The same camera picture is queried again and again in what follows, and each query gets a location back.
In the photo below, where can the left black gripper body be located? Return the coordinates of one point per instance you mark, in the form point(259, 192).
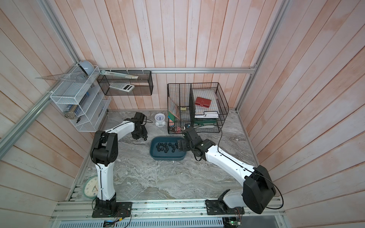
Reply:
point(139, 133)

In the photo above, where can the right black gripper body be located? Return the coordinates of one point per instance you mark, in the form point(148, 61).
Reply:
point(186, 147)

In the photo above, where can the dark teal storage box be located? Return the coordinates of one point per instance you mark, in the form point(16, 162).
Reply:
point(168, 153)

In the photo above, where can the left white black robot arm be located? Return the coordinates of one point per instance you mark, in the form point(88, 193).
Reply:
point(103, 153)

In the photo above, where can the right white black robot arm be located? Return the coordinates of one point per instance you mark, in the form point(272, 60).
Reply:
point(257, 188)

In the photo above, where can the small white alarm clock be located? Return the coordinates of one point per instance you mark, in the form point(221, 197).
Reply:
point(160, 120)

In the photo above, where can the white tray in organizer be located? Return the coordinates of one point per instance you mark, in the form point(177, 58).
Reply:
point(206, 115)

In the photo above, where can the white calculator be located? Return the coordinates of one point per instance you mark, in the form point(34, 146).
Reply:
point(124, 87)

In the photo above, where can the red wallet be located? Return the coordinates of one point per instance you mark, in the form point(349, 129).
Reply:
point(203, 102)

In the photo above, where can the clear plastic ruler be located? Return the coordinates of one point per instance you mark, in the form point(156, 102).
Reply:
point(116, 74)

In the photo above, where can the grey computer mouse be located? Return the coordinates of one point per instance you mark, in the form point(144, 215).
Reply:
point(87, 67)

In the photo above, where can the black wire desk organizer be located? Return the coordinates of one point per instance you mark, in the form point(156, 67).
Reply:
point(181, 108)

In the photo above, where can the black wire wall basket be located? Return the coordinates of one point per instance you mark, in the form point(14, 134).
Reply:
point(143, 85)

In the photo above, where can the white wire wall shelf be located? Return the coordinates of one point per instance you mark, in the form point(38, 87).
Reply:
point(81, 101)

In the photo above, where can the green round wall clock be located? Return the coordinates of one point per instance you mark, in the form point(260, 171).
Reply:
point(90, 188)

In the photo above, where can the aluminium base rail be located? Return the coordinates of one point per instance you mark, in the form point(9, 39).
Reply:
point(141, 209)

